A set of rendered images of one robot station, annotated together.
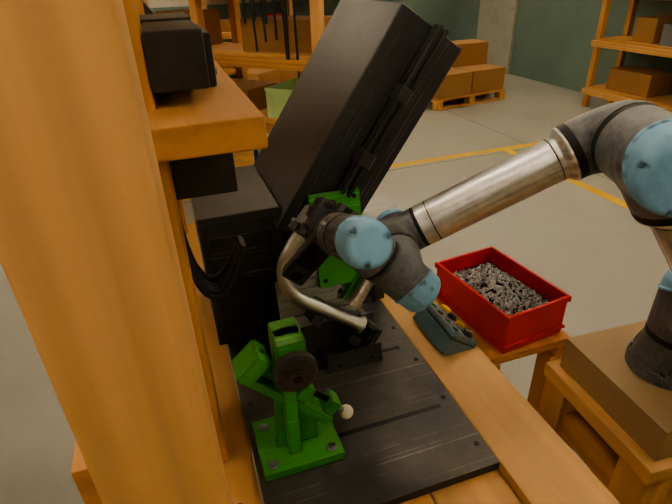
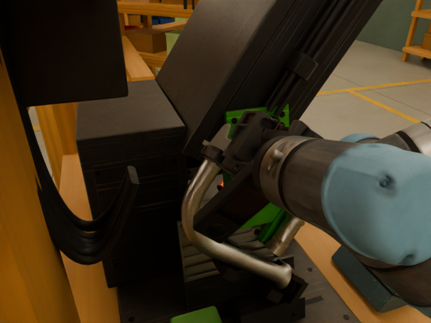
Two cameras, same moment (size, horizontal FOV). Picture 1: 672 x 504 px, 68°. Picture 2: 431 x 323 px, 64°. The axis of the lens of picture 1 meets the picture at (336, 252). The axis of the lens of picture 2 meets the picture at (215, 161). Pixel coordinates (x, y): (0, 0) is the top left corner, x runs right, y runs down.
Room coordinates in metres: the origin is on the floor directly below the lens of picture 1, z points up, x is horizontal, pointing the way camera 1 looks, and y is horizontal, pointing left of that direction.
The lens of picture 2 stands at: (0.45, 0.08, 1.48)
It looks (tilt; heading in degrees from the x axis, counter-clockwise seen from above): 29 degrees down; 359
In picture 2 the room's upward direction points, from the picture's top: straight up
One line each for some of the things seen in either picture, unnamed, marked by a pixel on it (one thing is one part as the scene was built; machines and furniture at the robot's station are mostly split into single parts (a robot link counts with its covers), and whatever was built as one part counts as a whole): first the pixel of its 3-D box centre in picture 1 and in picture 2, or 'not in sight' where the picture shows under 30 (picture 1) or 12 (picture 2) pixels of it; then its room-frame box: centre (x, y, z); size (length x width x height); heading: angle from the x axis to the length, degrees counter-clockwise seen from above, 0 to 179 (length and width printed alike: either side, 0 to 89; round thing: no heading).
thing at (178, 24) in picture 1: (174, 53); not in sight; (0.71, 0.21, 1.59); 0.15 x 0.07 x 0.07; 18
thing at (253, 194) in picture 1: (238, 250); (134, 175); (1.11, 0.25, 1.07); 0.30 x 0.18 x 0.34; 18
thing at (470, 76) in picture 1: (455, 72); not in sight; (7.38, -1.79, 0.37); 1.20 x 0.80 x 0.74; 116
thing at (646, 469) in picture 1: (651, 400); not in sight; (0.79, -0.69, 0.83); 0.32 x 0.32 x 0.04; 14
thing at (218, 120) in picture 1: (151, 78); not in sight; (0.97, 0.33, 1.52); 0.90 x 0.25 x 0.04; 18
